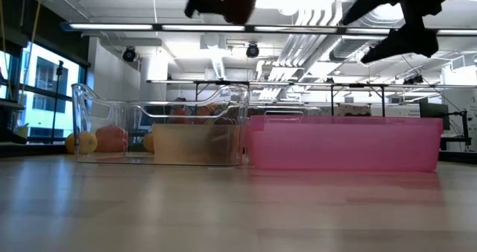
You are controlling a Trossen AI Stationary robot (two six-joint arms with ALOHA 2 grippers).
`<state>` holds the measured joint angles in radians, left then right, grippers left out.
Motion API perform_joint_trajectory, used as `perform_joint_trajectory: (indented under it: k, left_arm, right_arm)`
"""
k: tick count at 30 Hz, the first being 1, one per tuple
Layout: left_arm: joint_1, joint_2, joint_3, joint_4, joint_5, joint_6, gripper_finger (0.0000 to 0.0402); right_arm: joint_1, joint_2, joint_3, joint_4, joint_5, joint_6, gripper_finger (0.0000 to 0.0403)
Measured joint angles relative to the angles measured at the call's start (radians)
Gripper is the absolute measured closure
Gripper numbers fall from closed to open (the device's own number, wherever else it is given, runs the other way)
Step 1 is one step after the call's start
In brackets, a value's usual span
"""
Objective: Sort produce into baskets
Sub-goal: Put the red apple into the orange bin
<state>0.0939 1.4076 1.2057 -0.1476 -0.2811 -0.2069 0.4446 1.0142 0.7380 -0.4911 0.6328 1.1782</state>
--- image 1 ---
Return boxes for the clear bin with white sticker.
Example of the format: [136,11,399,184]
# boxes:
[245,104,321,118]

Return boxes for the yellow-orange hanging cord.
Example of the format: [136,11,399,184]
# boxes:
[18,0,44,100]

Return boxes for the large window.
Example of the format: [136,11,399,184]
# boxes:
[0,41,81,141]

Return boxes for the red bell pepper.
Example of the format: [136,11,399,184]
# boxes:
[95,125,130,154]

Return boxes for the black background table frame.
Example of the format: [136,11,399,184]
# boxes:
[193,80,388,118]

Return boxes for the person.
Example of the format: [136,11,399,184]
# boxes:
[169,97,193,125]

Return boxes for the pink plastic bin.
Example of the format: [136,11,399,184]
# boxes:
[245,114,444,173]

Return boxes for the clear plastic bin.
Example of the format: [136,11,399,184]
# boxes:
[71,82,250,167]

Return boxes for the white ceiling pipes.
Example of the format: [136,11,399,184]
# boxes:
[256,0,344,100]

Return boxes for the orange fruit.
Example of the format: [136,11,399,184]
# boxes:
[142,132,155,153]

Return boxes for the black tripod stand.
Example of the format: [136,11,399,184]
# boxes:
[50,60,65,145]

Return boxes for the dark red apple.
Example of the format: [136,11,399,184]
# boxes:
[223,0,258,25]

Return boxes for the yellow lemon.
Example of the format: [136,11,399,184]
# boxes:
[65,131,99,155]

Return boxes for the black background monitor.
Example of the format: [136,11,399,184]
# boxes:
[419,101,451,130]

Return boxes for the black round ceiling camera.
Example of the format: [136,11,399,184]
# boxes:
[245,42,261,59]
[121,46,138,63]

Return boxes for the yellow-green cup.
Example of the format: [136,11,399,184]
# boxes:
[14,123,30,140]

